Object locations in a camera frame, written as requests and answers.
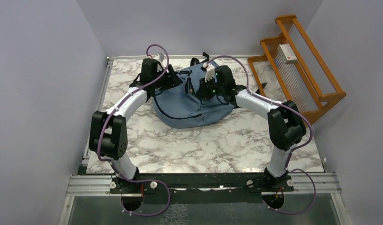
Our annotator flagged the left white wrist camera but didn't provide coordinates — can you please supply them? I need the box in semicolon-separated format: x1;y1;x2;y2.
152;52;165;65

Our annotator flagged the orange wooden rack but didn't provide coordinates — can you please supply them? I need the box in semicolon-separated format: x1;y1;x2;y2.
247;15;346;124

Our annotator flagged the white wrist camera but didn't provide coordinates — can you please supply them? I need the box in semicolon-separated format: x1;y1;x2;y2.
152;52;165;65
202;62;216;83

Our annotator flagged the purple cable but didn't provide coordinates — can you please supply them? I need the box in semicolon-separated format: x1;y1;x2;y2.
203;55;318;216
97;44;172;218

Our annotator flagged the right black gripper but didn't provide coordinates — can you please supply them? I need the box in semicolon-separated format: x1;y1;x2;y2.
194;76;224;101

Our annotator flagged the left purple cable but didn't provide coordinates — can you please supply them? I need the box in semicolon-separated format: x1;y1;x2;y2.
97;44;172;218

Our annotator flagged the blue student backpack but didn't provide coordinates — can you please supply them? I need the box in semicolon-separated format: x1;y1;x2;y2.
153;52;234;129

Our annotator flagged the black metal base rail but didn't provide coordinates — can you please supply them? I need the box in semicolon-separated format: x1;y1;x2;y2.
109;172;294;204

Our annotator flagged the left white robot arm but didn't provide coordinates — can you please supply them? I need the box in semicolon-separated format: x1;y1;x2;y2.
89;58;182;193

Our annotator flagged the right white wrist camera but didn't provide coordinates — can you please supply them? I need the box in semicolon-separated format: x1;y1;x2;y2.
202;62;216;83

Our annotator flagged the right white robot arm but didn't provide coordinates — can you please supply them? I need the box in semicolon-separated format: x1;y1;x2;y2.
195;63;306;191

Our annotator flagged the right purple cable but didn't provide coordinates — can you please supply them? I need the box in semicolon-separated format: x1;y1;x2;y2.
203;55;318;216

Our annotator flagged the small white box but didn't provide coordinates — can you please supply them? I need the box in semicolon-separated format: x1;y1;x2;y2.
278;44;298;64

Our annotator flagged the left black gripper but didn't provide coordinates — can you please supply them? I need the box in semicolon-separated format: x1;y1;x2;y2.
152;64;183;91

